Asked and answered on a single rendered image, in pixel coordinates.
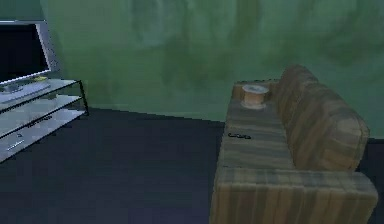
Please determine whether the tan spool-shaped object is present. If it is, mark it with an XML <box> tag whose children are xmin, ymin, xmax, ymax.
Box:
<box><xmin>240</xmin><ymin>83</ymin><xmax>270</xmax><ymax>111</ymax></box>

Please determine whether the black remote control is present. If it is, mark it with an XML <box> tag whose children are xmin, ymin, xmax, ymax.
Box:
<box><xmin>227</xmin><ymin>132</ymin><xmax>252</xmax><ymax>140</ymax></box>

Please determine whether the grey framed television set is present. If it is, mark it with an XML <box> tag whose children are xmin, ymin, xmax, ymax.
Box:
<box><xmin>0</xmin><ymin>19</ymin><xmax>62</xmax><ymax>105</ymax></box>

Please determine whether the brown striped sofa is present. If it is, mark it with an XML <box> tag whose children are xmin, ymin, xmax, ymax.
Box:
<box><xmin>209</xmin><ymin>64</ymin><xmax>380</xmax><ymax>224</ymax></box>

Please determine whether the glass shelf television stand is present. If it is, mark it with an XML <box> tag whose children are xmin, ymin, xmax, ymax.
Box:
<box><xmin>0</xmin><ymin>78</ymin><xmax>90</xmax><ymax>164</ymax></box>

